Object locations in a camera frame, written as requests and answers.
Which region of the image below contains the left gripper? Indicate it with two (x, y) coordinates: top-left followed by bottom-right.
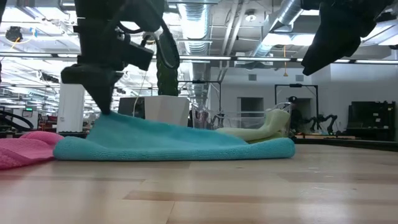
(60, 26), (130, 115)

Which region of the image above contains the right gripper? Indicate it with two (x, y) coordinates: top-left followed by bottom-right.
(301, 0), (396, 77)

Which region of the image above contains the blue microfiber towel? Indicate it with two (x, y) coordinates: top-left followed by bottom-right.
(52, 111), (296, 162)

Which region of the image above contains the pale green microfiber towel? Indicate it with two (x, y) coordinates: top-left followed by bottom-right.
(216, 108), (292, 142)

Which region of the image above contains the pink microfiber towel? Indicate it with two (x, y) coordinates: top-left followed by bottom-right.
(0, 130), (65, 170)

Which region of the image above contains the black background monitor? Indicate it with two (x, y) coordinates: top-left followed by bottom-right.
(117, 96), (146, 119)

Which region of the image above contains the white pillar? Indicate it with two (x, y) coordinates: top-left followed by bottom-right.
(56, 82), (86, 134)

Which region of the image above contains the person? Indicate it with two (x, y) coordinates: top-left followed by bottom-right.
(287, 95), (308, 133)

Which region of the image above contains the green cactus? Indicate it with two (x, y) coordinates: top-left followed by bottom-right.
(156, 30), (180, 96)

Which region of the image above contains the black background cabinet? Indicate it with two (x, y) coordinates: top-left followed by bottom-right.
(347, 100), (397, 141)

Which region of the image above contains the round black ceiling fixture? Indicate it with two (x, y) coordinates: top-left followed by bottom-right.
(5, 26), (24, 43)

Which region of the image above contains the clear plastic tray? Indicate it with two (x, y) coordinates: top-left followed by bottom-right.
(191, 101), (293, 144)

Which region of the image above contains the black metal gantry frame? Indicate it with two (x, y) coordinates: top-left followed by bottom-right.
(178, 80), (222, 113)
(274, 83), (320, 125)

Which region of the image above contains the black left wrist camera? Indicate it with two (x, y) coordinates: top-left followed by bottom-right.
(119, 33), (155, 72)

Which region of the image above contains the smooth silver ventilation duct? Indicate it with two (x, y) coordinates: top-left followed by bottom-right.
(248, 0), (315, 58)

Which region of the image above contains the black curved background hose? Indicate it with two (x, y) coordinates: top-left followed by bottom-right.
(0, 110), (34, 131)

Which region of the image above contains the corrugated silver ventilation duct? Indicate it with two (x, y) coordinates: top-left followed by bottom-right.
(177, 2), (213, 108)

